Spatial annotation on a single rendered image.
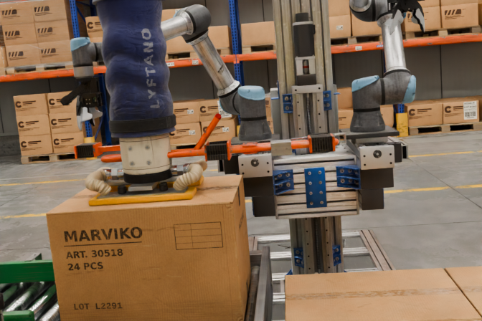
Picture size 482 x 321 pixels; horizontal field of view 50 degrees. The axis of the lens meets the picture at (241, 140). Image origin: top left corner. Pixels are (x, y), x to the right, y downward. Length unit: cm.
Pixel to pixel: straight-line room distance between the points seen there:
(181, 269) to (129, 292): 19
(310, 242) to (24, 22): 802
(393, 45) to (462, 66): 843
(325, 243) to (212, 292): 91
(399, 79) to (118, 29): 119
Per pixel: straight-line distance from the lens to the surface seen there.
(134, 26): 170
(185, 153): 175
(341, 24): 896
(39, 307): 214
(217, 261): 165
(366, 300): 186
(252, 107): 222
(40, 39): 969
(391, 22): 201
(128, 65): 169
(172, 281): 170
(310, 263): 249
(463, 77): 1079
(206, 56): 229
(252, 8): 1023
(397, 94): 227
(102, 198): 174
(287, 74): 240
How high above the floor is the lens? 135
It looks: 8 degrees down
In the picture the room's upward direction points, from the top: 5 degrees counter-clockwise
